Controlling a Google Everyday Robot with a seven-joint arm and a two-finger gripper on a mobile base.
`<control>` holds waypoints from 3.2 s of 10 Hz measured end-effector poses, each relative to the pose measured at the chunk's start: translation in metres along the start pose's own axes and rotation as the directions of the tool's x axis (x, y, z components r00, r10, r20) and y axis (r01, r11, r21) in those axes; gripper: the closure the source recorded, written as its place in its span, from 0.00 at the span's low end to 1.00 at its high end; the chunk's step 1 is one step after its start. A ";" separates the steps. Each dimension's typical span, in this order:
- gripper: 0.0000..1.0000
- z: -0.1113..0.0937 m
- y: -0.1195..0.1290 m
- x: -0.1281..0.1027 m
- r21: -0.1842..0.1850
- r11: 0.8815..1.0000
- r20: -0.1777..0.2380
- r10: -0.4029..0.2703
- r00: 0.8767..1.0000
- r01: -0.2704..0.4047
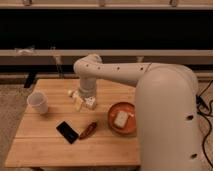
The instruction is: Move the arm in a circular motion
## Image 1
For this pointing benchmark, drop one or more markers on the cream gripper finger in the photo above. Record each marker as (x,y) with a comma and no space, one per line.
(91,103)
(74,95)

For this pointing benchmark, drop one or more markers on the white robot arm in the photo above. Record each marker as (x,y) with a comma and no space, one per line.
(165,104)

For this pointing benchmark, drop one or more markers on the brown red snack wrapper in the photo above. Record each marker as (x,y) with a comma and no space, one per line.
(88,131)

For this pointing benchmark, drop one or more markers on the black smartphone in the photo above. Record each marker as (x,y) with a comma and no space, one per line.
(67,132)

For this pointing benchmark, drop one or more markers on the white sponge block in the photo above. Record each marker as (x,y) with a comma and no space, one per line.
(121,119)

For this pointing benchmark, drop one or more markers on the white paper cup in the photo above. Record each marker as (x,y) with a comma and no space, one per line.
(38,101)

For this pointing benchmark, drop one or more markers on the orange round plate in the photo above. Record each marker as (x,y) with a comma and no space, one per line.
(130,127)

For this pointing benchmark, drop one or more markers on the wooden table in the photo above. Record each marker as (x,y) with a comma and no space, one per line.
(38,144)

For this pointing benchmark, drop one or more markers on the grey horizontal rail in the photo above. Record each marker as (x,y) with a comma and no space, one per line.
(168,56)

